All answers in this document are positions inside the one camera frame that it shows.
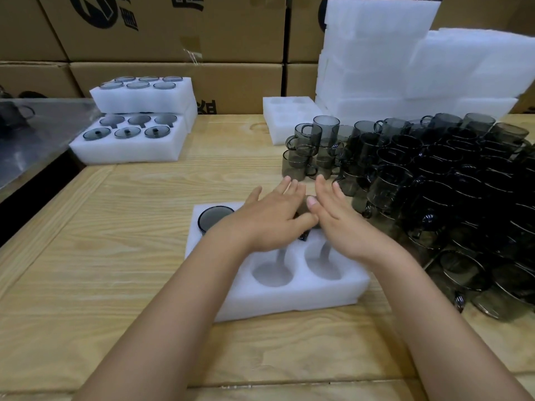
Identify person's right hand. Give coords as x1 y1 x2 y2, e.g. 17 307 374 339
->
307 175 402 268

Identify person's left hand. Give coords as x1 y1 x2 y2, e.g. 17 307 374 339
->
217 175 320 253

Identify white grooved foam tray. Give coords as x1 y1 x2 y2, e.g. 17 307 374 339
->
183 100 198 134
89 76 194 115
69 112 188 165
185 201 372 324

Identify pile of smoky glass mugs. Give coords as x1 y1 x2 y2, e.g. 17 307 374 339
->
282 112 535 321

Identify person's left forearm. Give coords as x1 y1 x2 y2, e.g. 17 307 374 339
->
73 229 268 401

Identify stainless steel table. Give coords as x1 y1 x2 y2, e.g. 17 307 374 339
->
0 97 103 203

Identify stack of white foam trays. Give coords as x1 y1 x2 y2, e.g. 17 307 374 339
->
262 0 535 146

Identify dark mugs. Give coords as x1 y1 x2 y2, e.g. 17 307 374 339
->
0 85 36 134

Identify person's right forearm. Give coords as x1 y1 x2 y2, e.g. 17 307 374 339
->
363 246 532 401

